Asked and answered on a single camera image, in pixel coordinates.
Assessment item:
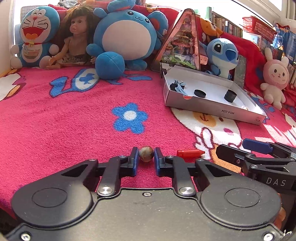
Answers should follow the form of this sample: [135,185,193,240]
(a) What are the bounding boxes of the brown marbled ball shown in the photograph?
[139,146,154,163]

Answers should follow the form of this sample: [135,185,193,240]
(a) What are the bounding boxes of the white cardboard box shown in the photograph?
[160,65,267,126]

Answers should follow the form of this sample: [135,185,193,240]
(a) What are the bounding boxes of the pink triangular miniature house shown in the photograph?
[151,9,208,71]

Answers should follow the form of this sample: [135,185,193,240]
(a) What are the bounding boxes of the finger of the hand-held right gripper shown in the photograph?
[242,138,296,160]
[216,144,296,173]

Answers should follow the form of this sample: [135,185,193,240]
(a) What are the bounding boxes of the brown-haired baby doll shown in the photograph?
[39,6,100,70]

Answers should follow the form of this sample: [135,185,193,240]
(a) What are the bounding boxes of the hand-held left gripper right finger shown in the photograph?
[154,147,234,197]

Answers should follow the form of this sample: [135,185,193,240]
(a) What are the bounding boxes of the red plastic basket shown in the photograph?
[242,16,277,43]

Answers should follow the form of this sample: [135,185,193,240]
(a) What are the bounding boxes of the blue round plush toy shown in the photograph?
[86,0,169,80]

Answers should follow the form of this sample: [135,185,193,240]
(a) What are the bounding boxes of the blue paper bag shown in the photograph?
[270,23,296,63]

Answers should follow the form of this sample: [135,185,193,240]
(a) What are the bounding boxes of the pink bunny plush toy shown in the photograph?
[260,47,290,110]

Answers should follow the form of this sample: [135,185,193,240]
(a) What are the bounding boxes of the red plastic cap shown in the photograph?
[176,149,205,158]

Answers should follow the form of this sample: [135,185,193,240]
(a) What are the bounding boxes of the row of upright books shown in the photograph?
[206,7,296,70]

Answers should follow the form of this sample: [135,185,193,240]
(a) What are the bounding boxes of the red fluffy cloth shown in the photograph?
[283,83,296,102]

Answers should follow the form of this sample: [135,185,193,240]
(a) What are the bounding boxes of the white window frame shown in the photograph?
[236,0,296,24]

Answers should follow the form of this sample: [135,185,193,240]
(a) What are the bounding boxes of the blue alien plush toy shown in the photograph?
[200,38,239,80]

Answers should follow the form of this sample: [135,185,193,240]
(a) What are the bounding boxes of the blue cat plush toy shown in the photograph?
[10,6,60,69]

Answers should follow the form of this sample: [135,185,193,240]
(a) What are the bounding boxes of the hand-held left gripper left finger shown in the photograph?
[60,146,139,197]

